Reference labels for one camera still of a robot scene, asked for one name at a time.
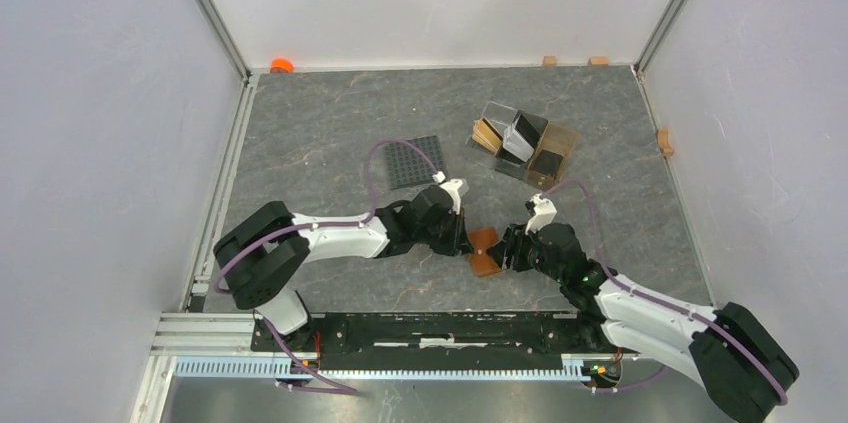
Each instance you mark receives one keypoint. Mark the dark grey studded baseplate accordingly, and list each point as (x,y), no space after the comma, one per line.
(406,168)

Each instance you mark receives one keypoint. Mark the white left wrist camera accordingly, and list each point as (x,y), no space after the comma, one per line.
(456,188)

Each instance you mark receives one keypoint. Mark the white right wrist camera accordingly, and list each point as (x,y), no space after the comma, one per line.
(542,212)

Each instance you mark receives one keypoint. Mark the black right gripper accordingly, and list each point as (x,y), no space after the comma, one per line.
(513,243)

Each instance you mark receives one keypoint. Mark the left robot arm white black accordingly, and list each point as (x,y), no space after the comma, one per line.
(259,256)

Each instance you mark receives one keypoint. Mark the black credit card stack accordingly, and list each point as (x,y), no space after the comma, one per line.
(547,163)

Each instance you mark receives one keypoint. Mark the orange round cap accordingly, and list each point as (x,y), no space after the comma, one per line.
(281,65)

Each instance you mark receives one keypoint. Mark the brown leather card holder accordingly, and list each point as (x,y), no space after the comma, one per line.
(482,264)

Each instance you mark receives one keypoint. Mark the gold credit card stack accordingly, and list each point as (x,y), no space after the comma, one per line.
(487,136)

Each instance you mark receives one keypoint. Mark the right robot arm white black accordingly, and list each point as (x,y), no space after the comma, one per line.
(726,351)

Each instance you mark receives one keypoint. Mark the curved wooden piece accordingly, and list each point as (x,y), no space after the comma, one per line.
(664,142)

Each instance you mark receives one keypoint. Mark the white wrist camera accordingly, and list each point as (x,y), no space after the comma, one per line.
(542,212)
(456,188)

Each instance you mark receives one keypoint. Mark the white slotted cable duct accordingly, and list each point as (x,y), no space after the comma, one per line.
(282,368)

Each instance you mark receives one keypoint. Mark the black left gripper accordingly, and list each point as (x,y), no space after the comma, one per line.
(458,243)

